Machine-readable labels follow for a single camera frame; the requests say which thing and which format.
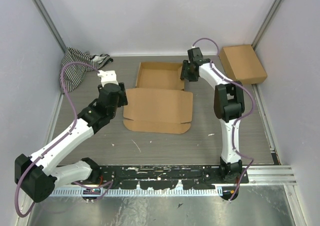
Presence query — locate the brown cardboard box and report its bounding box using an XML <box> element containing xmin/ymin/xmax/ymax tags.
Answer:
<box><xmin>123</xmin><ymin>62</ymin><xmax>193</xmax><ymax>134</ymax></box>
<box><xmin>219</xmin><ymin>44</ymin><xmax>268</xmax><ymax>84</ymax></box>

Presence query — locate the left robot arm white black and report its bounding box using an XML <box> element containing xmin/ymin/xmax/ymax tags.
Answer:
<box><xmin>14</xmin><ymin>82</ymin><xmax>128</xmax><ymax>203</ymax></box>

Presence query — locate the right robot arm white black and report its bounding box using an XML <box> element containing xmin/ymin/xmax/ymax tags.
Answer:
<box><xmin>180</xmin><ymin>47</ymin><xmax>245</xmax><ymax>184</ymax></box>

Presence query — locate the folded brown cardboard box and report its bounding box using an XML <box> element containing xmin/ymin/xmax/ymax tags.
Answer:
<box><xmin>219</xmin><ymin>44</ymin><xmax>268</xmax><ymax>84</ymax></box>

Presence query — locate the striped black white cloth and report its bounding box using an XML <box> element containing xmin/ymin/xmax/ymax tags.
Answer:
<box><xmin>59</xmin><ymin>47</ymin><xmax>114</xmax><ymax>94</ymax></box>

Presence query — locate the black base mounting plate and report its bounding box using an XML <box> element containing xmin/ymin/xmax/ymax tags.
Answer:
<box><xmin>71</xmin><ymin>164</ymin><xmax>250</xmax><ymax>190</ymax></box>

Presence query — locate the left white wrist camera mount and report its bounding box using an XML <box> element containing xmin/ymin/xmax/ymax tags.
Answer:
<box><xmin>97</xmin><ymin>70</ymin><xmax>119</xmax><ymax>87</ymax></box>

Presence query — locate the white slotted cable duct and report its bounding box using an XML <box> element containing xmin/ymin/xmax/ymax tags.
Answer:
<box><xmin>50</xmin><ymin>186</ymin><xmax>223</xmax><ymax>198</ymax></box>

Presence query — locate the right aluminium frame post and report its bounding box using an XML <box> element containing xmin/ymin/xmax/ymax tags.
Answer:
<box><xmin>251</xmin><ymin>0</ymin><xmax>284</xmax><ymax>50</ymax></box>

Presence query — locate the aluminium frame post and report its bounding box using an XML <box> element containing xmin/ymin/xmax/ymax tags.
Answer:
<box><xmin>32</xmin><ymin>0</ymin><xmax>67</xmax><ymax>52</ymax></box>
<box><xmin>251</xmin><ymin>0</ymin><xmax>284</xmax><ymax>50</ymax></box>

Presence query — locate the left aluminium frame post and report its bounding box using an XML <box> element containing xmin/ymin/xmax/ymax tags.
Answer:
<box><xmin>32</xmin><ymin>0</ymin><xmax>67</xmax><ymax>52</ymax></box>

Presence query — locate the aluminium rail front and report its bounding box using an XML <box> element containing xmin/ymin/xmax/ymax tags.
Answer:
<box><xmin>54</xmin><ymin>164</ymin><xmax>298</xmax><ymax>187</ymax></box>

